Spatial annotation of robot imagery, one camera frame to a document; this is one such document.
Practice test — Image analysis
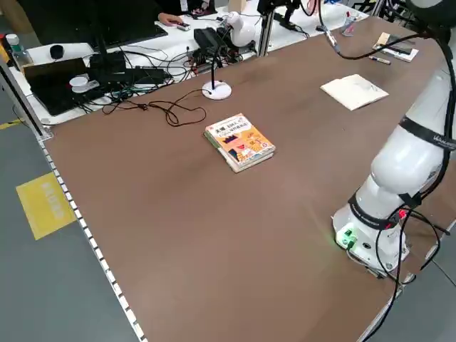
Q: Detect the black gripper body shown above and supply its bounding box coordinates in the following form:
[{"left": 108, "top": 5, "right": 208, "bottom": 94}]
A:
[{"left": 256, "top": 0, "right": 286, "bottom": 12}]

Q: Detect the white notebook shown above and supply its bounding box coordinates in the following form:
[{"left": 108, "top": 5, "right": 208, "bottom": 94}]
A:
[{"left": 319, "top": 73, "right": 390, "bottom": 112}]

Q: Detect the white side desk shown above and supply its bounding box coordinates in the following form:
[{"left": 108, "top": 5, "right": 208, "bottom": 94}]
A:
[{"left": 6, "top": 0, "right": 371, "bottom": 125}]

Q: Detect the pink cup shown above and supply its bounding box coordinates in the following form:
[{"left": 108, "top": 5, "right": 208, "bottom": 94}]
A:
[{"left": 304, "top": 0, "right": 324, "bottom": 16}]

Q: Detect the clear plastic pen cup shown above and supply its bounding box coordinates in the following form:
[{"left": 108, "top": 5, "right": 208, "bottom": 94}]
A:
[{"left": 341, "top": 11, "right": 358, "bottom": 37}]

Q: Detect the pink handheld device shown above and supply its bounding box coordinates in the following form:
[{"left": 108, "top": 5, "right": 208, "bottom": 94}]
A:
[{"left": 191, "top": 7, "right": 218, "bottom": 19}]

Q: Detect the black ribbed power supply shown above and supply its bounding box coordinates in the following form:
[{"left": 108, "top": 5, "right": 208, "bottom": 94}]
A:
[{"left": 193, "top": 27, "right": 231, "bottom": 60}]

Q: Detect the white desk lamp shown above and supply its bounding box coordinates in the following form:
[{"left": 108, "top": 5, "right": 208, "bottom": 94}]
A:
[{"left": 202, "top": 10, "right": 257, "bottom": 100}]

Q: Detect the dark hands cover book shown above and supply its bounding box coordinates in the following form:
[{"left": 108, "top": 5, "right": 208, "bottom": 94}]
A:
[{"left": 375, "top": 31, "right": 417, "bottom": 54}]

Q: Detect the white blue print book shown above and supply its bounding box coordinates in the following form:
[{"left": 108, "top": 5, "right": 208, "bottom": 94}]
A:
[{"left": 372, "top": 41, "right": 420, "bottom": 63}]

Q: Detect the black keyboard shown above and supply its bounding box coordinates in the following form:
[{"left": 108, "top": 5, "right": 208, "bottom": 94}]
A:
[{"left": 103, "top": 21, "right": 169, "bottom": 49}]

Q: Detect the orange illustrated cover book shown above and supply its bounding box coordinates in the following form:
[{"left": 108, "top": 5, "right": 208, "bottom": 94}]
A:
[{"left": 203, "top": 113, "right": 276, "bottom": 168}]

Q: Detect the black box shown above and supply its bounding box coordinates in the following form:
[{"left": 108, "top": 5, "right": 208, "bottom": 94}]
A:
[{"left": 88, "top": 51, "right": 128, "bottom": 82}]

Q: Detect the black monitor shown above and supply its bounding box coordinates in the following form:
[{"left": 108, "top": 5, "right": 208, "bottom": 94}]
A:
[{"left": 21, "top": 0, "right": 160, "bottom": 47}]

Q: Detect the white tape roll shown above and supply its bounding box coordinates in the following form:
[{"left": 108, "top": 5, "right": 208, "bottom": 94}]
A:
[{"left": 68, "top": 76, "right": 90, "bottom": 94}]

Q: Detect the dark laptop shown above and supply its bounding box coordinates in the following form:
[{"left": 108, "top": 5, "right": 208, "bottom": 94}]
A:
[{"left": 23, "top": 56, "right": 106, "bottom": 117}]

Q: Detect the clear bottle with white cap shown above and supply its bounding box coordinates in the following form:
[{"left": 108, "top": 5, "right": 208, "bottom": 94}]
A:
[{"left": 4, "top": 33, "right": 30, "bottom": 68}]

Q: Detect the yellow floor sticker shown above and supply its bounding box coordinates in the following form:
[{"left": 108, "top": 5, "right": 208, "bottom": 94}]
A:
[{"left": 15, "top": 172, "right": 78, "bottom": 242}]

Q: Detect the aluminium frame post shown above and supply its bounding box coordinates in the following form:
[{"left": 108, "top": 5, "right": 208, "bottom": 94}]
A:
[
  {"left": 0, "top": 58, "right": 54, "bottom": 140},
  {"left": 258, "top": 9, "right": 278, "bottom": 58}
]

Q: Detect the black lamp cable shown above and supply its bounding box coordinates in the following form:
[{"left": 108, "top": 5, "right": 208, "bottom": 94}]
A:
[{"left": 102, "top": 88, "right": 207, "bottom": 128}]

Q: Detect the black arm base cable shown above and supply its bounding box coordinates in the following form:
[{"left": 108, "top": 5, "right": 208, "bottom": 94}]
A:
[{"left": 400, "top": 208, "right": 450, "bottom": 274}]

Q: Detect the long black arm cable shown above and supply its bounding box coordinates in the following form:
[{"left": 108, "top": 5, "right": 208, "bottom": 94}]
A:
[{"left": 316, "top": 0, "right": 456, "bottom": 342}]

